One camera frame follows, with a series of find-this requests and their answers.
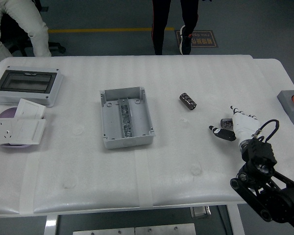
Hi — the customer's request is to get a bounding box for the white table leg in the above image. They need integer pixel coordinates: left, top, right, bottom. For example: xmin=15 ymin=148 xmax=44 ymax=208
xmin=43 ymin=214 xmax=59 ymax=235
xmin=226 ymin=204 xmax=246 ymax=235

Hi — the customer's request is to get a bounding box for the purple round plate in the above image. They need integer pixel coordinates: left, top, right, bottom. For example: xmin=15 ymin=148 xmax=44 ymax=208
xmin=0 ymin=107 xmax=34 ymax=149

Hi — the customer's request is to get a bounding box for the white wall socket panel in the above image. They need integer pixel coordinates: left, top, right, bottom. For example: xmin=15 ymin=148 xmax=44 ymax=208
xmin=0 ymin=118 xmax=18 ymax=147

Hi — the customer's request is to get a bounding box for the grey block base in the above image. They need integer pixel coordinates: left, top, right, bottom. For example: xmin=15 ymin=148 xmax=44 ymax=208
xmin=276 ymin=90 xmax=294 ymax=129

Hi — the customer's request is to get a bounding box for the grey metal bracket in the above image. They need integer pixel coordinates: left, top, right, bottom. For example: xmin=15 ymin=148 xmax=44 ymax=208
xmin=190 ymin=206 xmax=212 ymax=219

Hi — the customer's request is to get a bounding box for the open grey junction box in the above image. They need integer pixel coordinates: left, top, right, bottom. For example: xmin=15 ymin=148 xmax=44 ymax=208
xmin=99 ymin=86 xmax=156 ymax=150

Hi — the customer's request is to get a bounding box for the black cylindrical battery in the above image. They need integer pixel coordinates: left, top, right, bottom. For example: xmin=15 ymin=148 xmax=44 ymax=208
xmin=179 ymin=92 xmax=197 ymax=111

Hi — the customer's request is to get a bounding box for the person in white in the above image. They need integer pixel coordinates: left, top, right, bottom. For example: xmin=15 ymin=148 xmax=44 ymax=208
xmin=0 ymin=0 xmax=52 ymax=65

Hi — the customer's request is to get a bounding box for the brown floor sign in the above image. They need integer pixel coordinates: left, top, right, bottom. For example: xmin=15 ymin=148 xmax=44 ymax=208
xmin=175 ymin=29 xmax=219 ymax=48

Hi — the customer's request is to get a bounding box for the black office chair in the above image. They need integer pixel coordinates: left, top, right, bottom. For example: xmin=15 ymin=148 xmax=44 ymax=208
xmin=0 ymin=0 xmax=67 ymax=57

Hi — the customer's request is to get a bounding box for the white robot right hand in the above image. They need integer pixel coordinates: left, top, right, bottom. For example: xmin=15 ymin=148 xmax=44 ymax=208
xmin=209 ymin=105 xmax=261 ymax=145

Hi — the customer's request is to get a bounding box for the white foam mat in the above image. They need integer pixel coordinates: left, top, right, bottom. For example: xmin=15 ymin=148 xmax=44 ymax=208
xmin=0 ymin=55 xmax=294 ymax=217

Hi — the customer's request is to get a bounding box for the white wall switch panel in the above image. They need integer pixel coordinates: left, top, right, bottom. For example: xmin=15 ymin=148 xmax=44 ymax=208
xmin=14 ymin=118 xmax=47 ymax=145
xmin=14 ymin=98 xmax=47 ymax=120

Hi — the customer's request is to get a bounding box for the grey distribution box dark window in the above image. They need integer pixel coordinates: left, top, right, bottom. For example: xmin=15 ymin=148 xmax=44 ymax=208
xmin=0 ymin=65 xmax=64 ymax=108

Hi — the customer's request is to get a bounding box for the metal mounting rail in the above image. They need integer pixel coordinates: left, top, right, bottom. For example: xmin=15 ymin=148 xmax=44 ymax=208
xmin=117 ymin=97 xmax=135 ymax=138

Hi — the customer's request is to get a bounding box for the person in black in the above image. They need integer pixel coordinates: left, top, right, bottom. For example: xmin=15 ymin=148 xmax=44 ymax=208
xmin=151 ymin=0 xmax=199 ymax=56

